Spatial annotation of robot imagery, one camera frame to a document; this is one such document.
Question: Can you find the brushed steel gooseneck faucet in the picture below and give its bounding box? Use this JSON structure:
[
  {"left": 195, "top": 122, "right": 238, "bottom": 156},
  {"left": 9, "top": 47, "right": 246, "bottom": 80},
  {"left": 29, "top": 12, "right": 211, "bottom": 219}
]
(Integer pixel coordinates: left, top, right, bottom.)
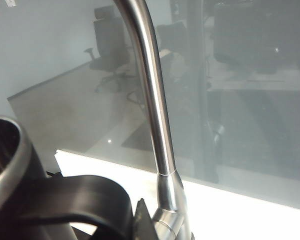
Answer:
[{"left": 112, "top": 0, "right": 196, "bottom": 240}]

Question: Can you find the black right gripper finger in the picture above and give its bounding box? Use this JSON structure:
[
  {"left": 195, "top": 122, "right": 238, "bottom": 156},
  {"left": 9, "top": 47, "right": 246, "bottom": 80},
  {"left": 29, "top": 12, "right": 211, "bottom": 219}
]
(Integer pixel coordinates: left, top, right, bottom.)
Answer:
[{"left": 133, "top": 197, "right": 157, "bottom": 240}]

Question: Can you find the black steel-lined mug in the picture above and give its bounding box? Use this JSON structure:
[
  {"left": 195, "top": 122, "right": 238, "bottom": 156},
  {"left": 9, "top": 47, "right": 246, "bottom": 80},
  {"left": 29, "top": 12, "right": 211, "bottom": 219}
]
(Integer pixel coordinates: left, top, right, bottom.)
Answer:
[{"left": 0, "top": 114, "right": 136, "bottom": 240}]

